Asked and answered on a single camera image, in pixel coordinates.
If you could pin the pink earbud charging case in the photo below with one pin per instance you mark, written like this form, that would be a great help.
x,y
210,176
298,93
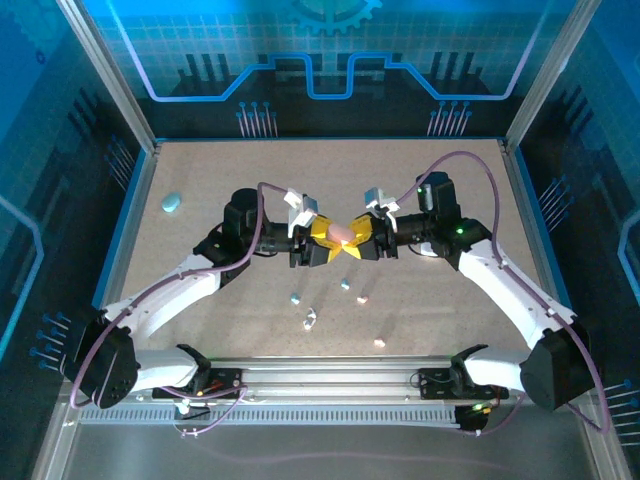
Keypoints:
x,y
340,234

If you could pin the blue earbud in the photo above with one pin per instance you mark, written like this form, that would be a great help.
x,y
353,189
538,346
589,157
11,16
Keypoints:
x,y
345,284
295,299

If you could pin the pink earbud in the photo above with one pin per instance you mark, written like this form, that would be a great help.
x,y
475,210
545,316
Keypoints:
x,y
362,300
379,343

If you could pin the white earbud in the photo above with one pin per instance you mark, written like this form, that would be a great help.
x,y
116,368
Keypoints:
x,y
307,324
311,314

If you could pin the blue earbud charging case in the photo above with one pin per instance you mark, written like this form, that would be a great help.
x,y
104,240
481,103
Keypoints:
x,y
170,202

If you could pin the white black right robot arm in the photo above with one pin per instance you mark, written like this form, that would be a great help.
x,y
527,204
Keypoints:
x,y
500,290

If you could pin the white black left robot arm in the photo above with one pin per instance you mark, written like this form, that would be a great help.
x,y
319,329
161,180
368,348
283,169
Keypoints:
x,y
165,300

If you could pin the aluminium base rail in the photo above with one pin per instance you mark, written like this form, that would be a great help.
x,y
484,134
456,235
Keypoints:
x,y
325,375

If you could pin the aluminium side rail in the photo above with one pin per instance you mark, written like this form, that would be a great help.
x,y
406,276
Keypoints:
x,y
527,225
132,225

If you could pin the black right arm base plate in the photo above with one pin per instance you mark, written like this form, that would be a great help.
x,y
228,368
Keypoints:
x,y
435,382

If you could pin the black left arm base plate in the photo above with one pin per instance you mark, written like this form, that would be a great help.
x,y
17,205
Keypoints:
x,y
227,382

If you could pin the aluminium frame post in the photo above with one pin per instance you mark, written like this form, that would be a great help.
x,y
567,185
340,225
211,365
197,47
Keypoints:
x,y
110,80
550,75

